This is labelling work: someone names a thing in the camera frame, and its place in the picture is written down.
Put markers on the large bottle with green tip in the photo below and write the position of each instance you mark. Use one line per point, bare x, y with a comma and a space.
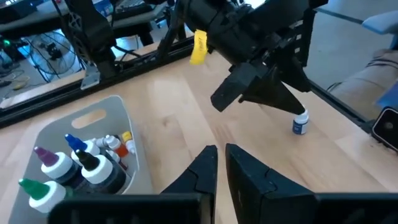
46, 196

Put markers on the grey-blue chair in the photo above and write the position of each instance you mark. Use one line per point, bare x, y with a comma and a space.
382, 23

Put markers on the black aluminium table frame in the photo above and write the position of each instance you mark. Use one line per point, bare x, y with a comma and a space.
46, 104

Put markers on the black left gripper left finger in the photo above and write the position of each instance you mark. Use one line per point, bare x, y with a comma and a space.
202, 177

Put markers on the large bottle with black tip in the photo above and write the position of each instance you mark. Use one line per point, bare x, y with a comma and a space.
99, 171

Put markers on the grey plastic bin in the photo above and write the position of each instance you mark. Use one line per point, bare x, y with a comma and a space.
56, 137

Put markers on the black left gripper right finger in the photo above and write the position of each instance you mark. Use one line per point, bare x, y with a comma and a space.
248, 180

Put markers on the wipes canister with blue label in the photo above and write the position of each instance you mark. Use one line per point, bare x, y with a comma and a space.
104, 7

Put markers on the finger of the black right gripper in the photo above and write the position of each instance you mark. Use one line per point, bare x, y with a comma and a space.
292, 68
270, 90

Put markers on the large bottle with blue tip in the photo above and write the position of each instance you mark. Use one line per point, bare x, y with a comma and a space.
90, 147

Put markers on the black floor fan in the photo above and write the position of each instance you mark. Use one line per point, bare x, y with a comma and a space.
53, 51

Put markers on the person's leg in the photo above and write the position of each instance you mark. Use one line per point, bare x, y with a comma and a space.
363, 84

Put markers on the black keyboard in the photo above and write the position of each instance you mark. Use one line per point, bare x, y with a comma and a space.
130, 4

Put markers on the black table-level camera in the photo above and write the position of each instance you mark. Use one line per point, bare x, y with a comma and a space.
387, 127

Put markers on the small dark blue dropper bottle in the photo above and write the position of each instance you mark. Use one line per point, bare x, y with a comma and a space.
300, 127

